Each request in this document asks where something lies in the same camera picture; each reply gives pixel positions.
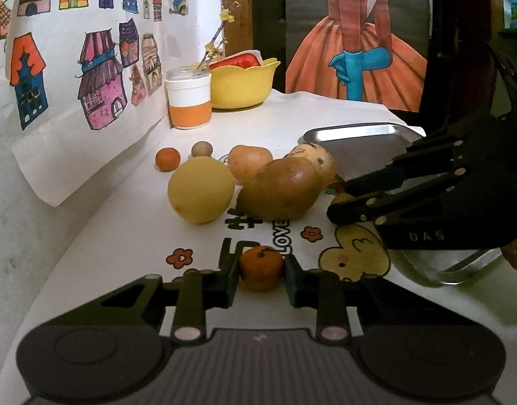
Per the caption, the small orange tangerine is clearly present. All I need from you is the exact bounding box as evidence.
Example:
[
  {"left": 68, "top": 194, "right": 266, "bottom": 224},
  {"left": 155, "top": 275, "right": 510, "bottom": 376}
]
[
  {"left": 155, "top": 147, "right": 181, "bottom": 172},
  {"left": 238, "top": 246, "right": 284, "bottom": 291}
]

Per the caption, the stainless steel tray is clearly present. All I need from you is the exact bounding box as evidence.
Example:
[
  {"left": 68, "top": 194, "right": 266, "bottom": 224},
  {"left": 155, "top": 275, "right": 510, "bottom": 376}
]
[{"left": 301, "top": 123, "right": 501, "bottom": 285}]

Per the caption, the striped tan melon fruit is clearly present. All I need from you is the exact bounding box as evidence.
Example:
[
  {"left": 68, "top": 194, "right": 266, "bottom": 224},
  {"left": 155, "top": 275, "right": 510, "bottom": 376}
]
[{"left": 284, "top": 143, "right": 337, "bottom": 189}]

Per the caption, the brown green mango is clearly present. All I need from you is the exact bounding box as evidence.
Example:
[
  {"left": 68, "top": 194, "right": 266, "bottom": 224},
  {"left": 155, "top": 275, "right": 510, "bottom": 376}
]
[{"left": 236, "top": 157, "right": 322, "bottom": 221}]

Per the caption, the large yellow round fruit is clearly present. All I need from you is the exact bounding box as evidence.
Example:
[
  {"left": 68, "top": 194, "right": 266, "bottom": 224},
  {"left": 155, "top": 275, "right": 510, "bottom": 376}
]
[{"left": 167, "top": 156, "right": 236, "bottom": 224}]

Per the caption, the orange peach fruit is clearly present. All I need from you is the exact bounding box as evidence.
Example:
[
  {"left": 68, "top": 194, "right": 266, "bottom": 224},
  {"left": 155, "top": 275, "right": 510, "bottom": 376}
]
[{"left": 227, "top": 144, "right": 273, "bottom": 184}]

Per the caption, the white cartoon print tablecloth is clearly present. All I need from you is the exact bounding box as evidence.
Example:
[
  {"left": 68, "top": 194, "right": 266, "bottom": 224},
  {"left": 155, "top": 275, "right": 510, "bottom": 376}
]
[{"left": 18, "top": 92, "right": 517, "bottom": 404}]

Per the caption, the girl in orange dress painting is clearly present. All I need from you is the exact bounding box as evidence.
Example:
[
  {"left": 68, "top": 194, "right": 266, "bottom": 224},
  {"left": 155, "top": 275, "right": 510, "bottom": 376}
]
[{"left": 285, "top": 0, "right": 427, "bottom": 112}]

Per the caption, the small brown longan fruit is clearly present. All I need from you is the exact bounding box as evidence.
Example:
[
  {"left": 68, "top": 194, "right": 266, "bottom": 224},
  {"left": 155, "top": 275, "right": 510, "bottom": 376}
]
[{"left": 191, "top": 141, "right": 214, "bottom": 157}]

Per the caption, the yellow plastic bowl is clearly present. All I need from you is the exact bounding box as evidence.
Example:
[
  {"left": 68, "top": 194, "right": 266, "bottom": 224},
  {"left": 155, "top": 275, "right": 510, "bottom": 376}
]
[{"left": 210, "top": 58, "right": 280, "bottom": 110}]

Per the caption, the red item in bowl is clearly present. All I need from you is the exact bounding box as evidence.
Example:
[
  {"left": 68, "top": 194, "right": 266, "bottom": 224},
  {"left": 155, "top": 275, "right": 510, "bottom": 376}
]
[{"left": 208, "top": 49, "right": 263, "bottom": 70}]

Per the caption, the orange and white cup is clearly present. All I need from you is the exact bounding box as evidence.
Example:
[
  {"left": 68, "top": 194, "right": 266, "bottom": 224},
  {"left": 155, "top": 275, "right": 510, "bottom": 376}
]
[{"left": 165, "top": 67, "right": 212, "bottom": 130}]

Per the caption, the yellow flower twig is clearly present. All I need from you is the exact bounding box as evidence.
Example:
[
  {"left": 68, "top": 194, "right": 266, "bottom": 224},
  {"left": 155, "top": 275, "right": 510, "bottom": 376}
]
[{"left": 196, "top": 0, "right": 241, "bottom": 71}]

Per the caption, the colourful houses drawing paper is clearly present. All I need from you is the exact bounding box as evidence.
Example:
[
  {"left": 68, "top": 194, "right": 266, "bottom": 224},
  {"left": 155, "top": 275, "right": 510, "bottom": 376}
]
[{"left": 5, "top": 0, "right": 187, "bottom": 206}]

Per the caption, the small orange tangerine by wall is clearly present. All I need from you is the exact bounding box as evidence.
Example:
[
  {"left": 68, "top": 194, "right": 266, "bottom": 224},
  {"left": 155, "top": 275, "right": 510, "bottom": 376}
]
[{"left": 155, "top": 147, "right": 181, "bottom": 172}]

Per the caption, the brown wooden door frame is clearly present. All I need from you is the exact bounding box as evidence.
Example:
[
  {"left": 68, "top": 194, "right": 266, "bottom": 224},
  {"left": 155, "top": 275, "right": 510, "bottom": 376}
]
[{"left": 222, "top": 0, "right": 253, "bottom": 55}]

